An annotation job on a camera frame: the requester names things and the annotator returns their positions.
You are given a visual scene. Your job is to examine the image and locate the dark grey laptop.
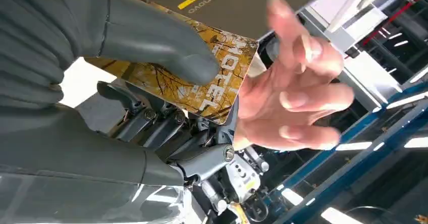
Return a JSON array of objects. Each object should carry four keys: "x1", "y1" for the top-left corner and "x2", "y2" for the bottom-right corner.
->
[{"x1": 135, "y1": 0, "x2": 339, "y2": 40}]

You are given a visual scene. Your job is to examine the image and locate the ribbed grey right arm sleeve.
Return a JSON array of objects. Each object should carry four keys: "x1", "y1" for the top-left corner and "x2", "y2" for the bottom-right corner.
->
[{"x1": 0, "y1": 0, "x2": 111, "y2": 112}]

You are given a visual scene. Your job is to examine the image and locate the blue steel beam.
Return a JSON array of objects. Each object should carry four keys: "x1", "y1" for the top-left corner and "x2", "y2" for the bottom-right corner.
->
[
  {"x1": 273, "y1": 103, "x2": 428, "y2": 224},
  {"x1": 267, "y1": 81, "x2": 428, "y2": 200}
]

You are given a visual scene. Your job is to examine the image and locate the pale box with yellow label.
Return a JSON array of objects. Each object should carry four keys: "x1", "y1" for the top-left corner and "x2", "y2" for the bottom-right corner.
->
[{"x1": 226, "y1": 154, "x2": 262, "y2": 204}]

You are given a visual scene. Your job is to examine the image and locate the white frame structure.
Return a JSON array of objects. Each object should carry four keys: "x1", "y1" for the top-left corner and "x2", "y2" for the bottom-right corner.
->
[{"x1": 307, "y1": 0, "x2": 407, "y2": 111}]

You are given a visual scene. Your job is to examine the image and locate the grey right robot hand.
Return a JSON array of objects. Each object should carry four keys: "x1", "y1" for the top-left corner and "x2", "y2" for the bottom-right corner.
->
[{"x1": 0, "y1": 0, "x2": 240, "y2": 224}]

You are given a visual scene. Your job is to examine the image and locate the person's hand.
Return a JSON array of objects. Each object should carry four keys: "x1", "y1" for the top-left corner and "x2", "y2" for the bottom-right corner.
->
[{"x1": 232, "y1": 0, "x2": 355, "y2": 152}]

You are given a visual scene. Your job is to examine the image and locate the white ceiling light strip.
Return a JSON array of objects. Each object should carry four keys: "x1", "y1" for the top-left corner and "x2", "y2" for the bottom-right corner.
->
[
  {"x1": 281, "y1": 188, "x2": 304, "y2": 206},
  {"x1": 335, "y1": 141, "x2": 373, "y2": 152},
  {"x1": 320, "y1": 207, "x2": 363, "y2": 224}
]

